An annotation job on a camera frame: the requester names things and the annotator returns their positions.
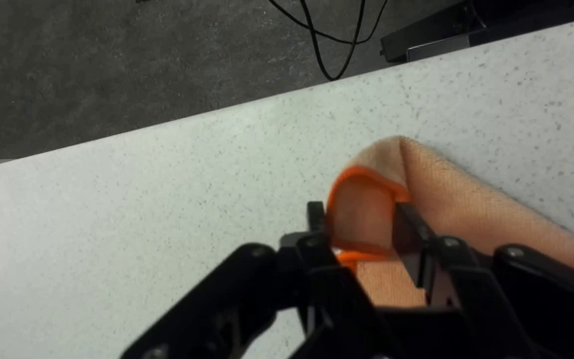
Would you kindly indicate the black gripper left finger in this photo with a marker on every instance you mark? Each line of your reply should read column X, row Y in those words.
column 242, row 298

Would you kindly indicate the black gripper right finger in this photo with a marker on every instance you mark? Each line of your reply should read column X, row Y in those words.
column 511, row 304

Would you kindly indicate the peach towel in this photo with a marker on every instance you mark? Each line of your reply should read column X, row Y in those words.
column 453, row 203

